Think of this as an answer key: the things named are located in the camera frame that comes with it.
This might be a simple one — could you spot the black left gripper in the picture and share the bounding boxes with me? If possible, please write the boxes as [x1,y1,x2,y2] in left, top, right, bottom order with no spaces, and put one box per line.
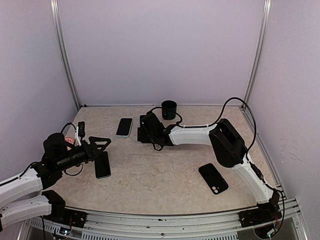
[55,135,111,171]

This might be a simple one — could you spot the black phone green edge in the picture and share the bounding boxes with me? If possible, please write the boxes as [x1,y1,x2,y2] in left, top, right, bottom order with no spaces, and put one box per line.
[94,151,111,179]

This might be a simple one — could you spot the light blue phone case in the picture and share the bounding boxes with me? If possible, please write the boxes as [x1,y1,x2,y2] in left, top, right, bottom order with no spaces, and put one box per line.
[115,117,134,139]

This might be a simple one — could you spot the black phone white back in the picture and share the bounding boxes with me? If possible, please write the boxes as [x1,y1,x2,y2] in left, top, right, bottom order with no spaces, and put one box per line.
[116,118,133,137]

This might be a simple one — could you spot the black phone case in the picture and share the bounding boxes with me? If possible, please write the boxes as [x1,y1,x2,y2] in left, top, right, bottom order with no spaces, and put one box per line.
[198,163,229,195]

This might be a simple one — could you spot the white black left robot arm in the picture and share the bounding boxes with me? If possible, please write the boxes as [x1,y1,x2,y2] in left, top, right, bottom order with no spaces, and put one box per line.
[0,132,112,230]

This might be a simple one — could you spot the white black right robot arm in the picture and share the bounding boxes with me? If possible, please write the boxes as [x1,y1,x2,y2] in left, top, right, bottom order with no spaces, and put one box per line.
[140,110,284,222]

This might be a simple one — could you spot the red white patterned bowl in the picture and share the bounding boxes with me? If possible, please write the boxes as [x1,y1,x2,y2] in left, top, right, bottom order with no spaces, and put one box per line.
[64,136,75,145]

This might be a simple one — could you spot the dark green cup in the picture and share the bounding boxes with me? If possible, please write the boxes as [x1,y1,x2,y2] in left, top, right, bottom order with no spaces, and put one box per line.
[161,100,177,121]

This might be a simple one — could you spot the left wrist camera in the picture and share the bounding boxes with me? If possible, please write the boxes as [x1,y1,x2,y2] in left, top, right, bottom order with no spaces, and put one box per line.
[75,121,86,138]

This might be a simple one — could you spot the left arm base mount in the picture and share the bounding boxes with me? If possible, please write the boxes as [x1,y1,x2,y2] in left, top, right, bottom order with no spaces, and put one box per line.
[44,208,88,229]

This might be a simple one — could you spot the front aluminium rail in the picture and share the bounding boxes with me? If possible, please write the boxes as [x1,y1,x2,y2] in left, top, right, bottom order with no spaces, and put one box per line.
[23,199,307,240]

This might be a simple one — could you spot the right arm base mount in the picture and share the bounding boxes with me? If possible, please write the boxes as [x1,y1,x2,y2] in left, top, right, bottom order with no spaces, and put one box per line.
[238,208,282,228]

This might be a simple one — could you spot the left aluminium frame post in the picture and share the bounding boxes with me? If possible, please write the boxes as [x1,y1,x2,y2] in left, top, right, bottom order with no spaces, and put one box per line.
[49,0,82,111]

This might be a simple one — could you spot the aluminium frame post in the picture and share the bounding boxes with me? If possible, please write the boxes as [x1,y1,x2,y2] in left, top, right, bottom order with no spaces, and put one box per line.
[244,0,272,103]
[49,0,82,111]

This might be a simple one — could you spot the right aluminium frame post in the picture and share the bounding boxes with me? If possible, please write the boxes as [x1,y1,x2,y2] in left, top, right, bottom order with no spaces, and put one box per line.
[244,0,272,103]

